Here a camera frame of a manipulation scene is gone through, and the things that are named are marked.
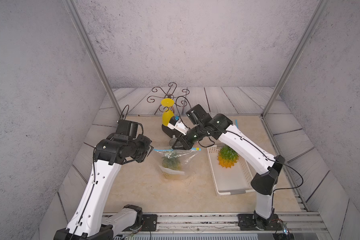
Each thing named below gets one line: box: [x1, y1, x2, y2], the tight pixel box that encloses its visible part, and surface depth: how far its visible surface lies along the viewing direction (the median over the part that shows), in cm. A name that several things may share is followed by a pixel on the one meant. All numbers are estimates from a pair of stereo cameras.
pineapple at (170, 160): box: [161, 152, 183, 180], surface depth 73 cm
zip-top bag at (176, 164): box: [153, 147, 202, 181], surface depth 73 cm
